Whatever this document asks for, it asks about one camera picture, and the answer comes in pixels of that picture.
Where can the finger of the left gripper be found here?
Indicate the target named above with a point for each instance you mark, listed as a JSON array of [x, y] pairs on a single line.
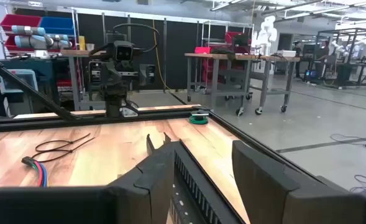
[[147, 74], [95, 76]]

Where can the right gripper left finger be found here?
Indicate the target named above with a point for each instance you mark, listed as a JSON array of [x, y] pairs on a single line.
[[77, 205]]

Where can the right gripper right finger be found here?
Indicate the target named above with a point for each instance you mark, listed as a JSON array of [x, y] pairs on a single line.
[[294, 205]]

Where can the black tape wrap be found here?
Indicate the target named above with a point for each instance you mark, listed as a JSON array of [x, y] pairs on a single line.
[[28, 160]]

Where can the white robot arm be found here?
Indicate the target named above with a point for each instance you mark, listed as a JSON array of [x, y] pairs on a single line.
[[338, 46]]

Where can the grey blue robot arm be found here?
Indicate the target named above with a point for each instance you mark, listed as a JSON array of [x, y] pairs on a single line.
[[39, 42]]

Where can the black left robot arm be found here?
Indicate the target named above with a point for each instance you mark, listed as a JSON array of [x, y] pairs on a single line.
[[112, 102]]

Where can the white cup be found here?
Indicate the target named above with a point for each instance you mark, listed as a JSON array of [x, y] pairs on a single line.
[[90, 47]]

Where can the wooden top workbench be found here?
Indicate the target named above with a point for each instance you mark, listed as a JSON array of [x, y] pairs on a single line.
[[74, 53]]

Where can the yellow container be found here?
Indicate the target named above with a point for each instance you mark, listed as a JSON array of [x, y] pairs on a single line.
[[82, 43]]

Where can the dark teal cabinet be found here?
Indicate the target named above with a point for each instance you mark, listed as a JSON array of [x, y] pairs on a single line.
[[46, 74]]

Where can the red storage bin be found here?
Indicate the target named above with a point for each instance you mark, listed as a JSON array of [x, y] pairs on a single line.
[[19, 21], [207, 70], [229, 36], [9, 46]]

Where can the pink storage bin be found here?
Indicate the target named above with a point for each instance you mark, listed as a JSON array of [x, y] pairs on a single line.
[[203, 50]]

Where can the blue storage bin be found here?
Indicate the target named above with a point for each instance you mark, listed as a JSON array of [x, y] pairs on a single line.
[[56, 25]]

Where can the green tape roll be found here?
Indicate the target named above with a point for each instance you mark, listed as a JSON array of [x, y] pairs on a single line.
[[198, 121]]

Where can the steel workbench on casters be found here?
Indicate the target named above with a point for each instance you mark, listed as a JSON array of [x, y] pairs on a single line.
[[215, 56], [279, 58]]

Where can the light blue machine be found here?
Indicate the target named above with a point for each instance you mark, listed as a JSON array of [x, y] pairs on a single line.
[[21, 81]]

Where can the white humanoid robot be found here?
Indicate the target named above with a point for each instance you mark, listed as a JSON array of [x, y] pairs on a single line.
[[265, 34]]

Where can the white box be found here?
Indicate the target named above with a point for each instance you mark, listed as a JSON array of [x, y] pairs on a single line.
[[286, 53]]

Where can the person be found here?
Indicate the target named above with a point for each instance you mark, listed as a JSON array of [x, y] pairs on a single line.
[[297, 51], [322, 53]]

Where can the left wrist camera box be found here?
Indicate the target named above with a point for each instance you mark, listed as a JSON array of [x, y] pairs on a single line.
[[123, 52]]

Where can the black aluminium table frame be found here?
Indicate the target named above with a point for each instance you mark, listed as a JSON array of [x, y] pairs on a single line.
[[77, 122]]

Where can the black frame robot cell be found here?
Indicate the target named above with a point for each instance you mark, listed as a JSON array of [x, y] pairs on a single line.
[[347, 31]]

